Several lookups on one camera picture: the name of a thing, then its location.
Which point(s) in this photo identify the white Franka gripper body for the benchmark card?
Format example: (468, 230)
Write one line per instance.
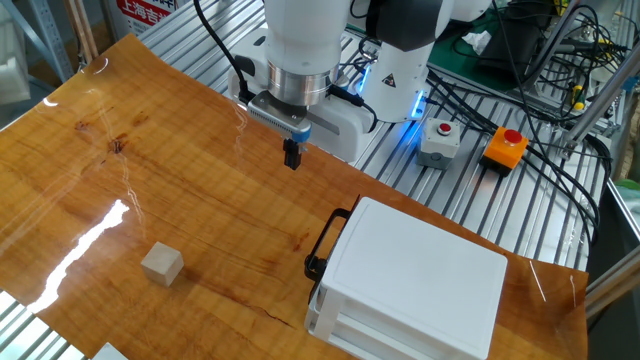
(345, 130)

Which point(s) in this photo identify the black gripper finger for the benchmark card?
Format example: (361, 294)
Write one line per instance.
(298, 155)
(288, 156)

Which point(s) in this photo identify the light wooden cube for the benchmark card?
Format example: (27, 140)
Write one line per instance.
(162, 265)

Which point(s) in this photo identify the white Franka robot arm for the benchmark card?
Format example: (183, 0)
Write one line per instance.
(305, 30)

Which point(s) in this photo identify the white plain drawer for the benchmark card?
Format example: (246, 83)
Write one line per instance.
(350, 340)

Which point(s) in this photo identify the grey box with red button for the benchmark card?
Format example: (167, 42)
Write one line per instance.
(439, 145)

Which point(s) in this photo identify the glossy wood-grain mat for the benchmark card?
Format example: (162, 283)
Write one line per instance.
(200, 200)

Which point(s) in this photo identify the crumpled white paper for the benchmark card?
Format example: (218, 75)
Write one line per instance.
(477, 42)

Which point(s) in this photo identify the orange box with red button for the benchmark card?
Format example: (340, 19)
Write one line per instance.
(504, 152)

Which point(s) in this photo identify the black device box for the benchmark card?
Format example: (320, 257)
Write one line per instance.
(510, 50)

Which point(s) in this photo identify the red and white sign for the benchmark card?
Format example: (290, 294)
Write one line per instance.
(147, 15)

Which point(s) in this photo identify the grey metal pole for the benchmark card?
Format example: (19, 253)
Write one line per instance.
(550, 50)

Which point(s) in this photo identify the wooden pole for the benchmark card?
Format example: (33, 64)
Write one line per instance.
(85, 30)

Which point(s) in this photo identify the grey perforated steel upright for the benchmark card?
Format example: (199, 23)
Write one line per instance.
(52, 40)

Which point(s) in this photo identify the white paper sheet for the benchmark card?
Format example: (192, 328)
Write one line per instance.
(110, 352)

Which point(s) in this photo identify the white foam piece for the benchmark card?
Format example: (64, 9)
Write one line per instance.
(12, 75)

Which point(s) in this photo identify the pale green object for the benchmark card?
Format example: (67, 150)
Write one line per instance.
(632, 200)

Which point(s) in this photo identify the silver camera with blue caps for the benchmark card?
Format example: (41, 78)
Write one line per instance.
(275, 117)

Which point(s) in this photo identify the white plastic drawer cabinet frame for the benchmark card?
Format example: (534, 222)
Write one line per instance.
(415, 280)

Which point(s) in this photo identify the slanted aluminium profile post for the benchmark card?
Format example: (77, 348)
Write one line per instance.
(600, 100)

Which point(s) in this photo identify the aluminium frame rail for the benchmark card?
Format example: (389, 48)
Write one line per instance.
(615, 285)

